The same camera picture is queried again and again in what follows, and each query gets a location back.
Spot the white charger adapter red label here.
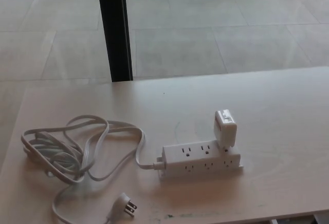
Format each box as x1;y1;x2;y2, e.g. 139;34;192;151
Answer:
213;109;237;148

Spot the white object under desk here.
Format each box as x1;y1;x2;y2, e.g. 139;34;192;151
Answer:
313;214;329;224

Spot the white power strip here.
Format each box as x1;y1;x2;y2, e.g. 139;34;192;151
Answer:
157;140;244;181

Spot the black vertical post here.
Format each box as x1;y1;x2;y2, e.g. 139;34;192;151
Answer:
96;0;134;83

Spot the white flat power cord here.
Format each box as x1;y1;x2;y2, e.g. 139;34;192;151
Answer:
20;115;164;224

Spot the white angled wall plug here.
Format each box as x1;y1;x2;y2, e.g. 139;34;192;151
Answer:
107;192;138;219

